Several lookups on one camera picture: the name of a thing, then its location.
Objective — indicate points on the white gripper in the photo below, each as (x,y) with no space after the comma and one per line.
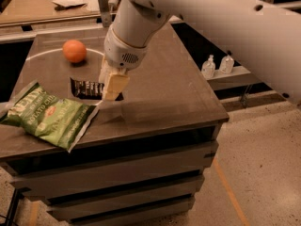
(121,55)

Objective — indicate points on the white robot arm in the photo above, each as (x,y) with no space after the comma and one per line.
(262,37)

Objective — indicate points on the white paper sheets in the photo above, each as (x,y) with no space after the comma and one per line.
(90,5)

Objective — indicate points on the clear sanitizer bottle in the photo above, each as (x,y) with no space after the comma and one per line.
(208,67)
(226,64)

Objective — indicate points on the right clear sanitizer bottle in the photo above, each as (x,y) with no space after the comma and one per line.
(226,64)

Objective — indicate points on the black rxbar chocolate bar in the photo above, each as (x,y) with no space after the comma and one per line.
(87,89)

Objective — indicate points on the green jalapeno chip bag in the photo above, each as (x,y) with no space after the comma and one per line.
(61,122)

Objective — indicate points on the left clear sanitizer bottle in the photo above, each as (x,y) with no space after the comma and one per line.
(208,67)

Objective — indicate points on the wooden background desk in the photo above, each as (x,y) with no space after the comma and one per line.
(21,15)

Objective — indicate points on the grey metal rail shelf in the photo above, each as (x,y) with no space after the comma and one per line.
(239,77)

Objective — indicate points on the grey metal bracket post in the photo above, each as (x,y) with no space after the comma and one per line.
(105,13)

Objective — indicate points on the grey drawer cabinet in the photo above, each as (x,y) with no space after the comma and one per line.
(142,156)

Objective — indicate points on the orange fruit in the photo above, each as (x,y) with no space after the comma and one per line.
(74,51)

